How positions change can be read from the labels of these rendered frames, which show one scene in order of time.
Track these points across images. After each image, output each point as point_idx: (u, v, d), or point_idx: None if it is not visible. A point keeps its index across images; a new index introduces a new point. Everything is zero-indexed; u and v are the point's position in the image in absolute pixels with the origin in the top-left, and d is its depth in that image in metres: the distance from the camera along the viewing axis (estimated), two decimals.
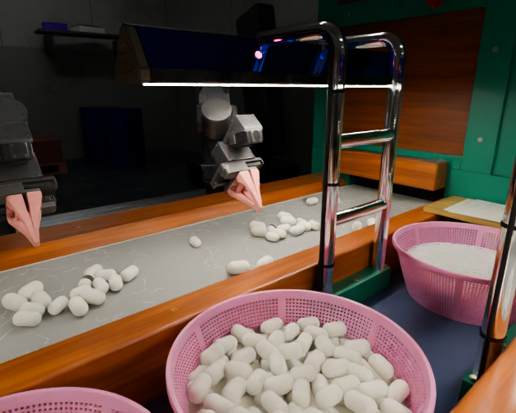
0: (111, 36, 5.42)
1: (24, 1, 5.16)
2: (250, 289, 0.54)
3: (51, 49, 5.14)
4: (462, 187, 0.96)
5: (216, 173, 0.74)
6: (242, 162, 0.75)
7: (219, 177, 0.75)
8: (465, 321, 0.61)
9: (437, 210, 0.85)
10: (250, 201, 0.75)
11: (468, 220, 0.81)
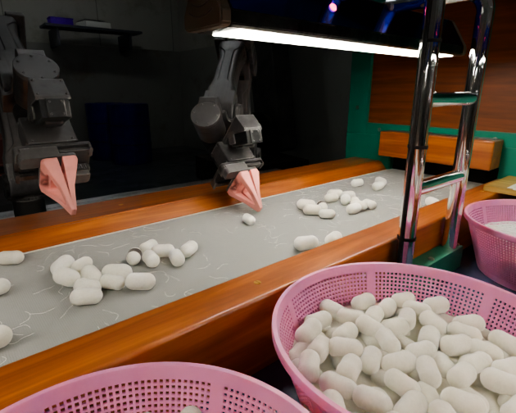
0: (117, 31, 5.37)
1: None
2: (332, 262, 0.48)
3: (56, 44, 5.08)
4: None
5: (216, 173, 0.74)
6: (242, 162, 0.75)
7: (219, 177, 0.75)
8: None
9: (500, 188, 0.80)
10: (250, 201, 0.75)
11: None
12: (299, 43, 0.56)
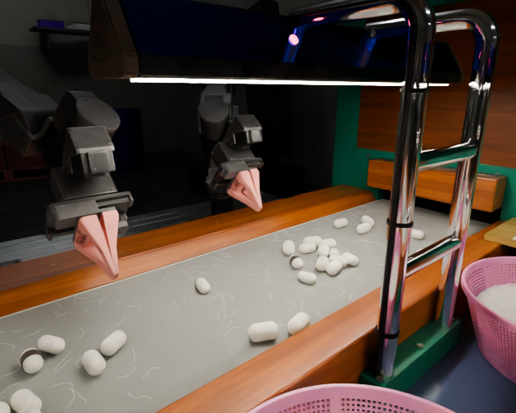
0: None
1: None
2: (287, 381, 0.36)
3: (47, 47, 4.97)
4: None
5: (216, 173, 0.74)
6: (242, 162, 0.75)
7: (219, 177, 0.75)
8: None
9: (504, 239, 0.68)
10: (250, 201, 0.75)
11: None
12: (253, 83, 0.45)
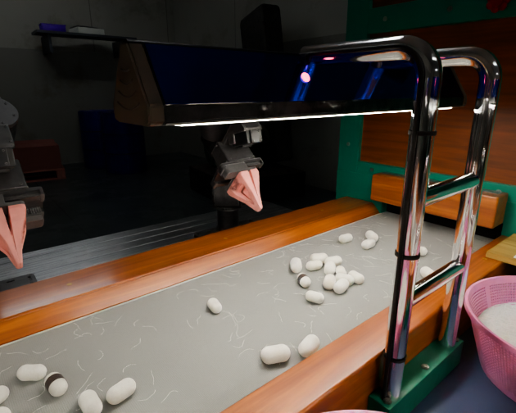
0: (111, 38, 5.27)
1: (21, 1, 5.01)
2: (301, 406, 0.39)
3: (49, 52, 4.99)
4: None
5: (216, 173, 0.74)
6: (242, 162, 0.75)
7: (219, 177, 0.75)
8: None
9: (505, 257, 0.70)
10: (250, 201, 0.75)
11: None
12: None
